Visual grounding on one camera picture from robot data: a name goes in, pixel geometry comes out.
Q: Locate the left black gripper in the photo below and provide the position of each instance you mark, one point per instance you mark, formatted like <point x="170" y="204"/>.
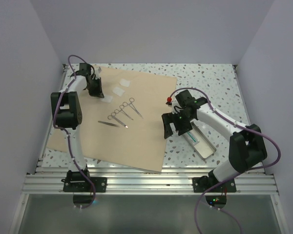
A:
<point x="98" y="92"/>

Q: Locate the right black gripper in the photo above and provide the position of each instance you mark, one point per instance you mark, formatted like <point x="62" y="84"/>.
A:
<point x="170" y="117"/>

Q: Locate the white gauze pad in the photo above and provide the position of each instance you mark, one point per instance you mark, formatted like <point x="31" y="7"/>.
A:
<point x="124" y="82"/>
<point x="118" y="91"/>
<point x="107" y="99"/>

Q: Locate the green white suture packet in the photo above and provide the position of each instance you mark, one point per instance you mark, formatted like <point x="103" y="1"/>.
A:
<point x="192" y="138"/>

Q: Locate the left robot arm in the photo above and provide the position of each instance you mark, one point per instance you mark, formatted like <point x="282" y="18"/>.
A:
<point x="67" y="114"/>

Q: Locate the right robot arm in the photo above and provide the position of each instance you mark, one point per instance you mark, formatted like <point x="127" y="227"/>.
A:
<point x="246" y="144"/>

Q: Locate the steel forceps middle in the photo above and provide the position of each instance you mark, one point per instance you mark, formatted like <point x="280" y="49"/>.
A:
<point x="121" y="110"/>

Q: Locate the steel forceps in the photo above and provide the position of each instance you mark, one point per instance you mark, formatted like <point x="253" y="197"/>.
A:
<point x="130" y="103"/>
<point x="121" y="110"/>

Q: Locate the steel scissors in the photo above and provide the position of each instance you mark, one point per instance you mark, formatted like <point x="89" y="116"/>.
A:
<point x="113" y="116"/>

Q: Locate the steel tweezers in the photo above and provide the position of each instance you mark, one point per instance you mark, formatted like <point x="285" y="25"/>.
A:
<point x="108" y="123"/>

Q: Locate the steel forceps far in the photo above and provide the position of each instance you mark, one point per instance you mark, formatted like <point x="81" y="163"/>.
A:
<point x="130" y="103"/>

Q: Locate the beige cloth mat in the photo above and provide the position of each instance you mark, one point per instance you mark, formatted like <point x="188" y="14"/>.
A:
<point x="142" y="145"/>

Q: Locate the metal instrument tray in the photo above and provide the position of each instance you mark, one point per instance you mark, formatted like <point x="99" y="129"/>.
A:
<point x="204" y="149"/>

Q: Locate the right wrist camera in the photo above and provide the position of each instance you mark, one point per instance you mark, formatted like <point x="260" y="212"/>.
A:
<point x="169" y="101"/>

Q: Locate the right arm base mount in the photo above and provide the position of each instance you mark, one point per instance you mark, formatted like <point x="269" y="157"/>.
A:
<point x="212" y="185"/>

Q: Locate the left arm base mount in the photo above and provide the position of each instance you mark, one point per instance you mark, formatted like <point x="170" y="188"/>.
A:
<point x="76" y="182"/>

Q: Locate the aluminium rail frame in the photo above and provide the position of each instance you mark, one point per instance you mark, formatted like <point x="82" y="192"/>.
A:
<point x="141" y="202"/>

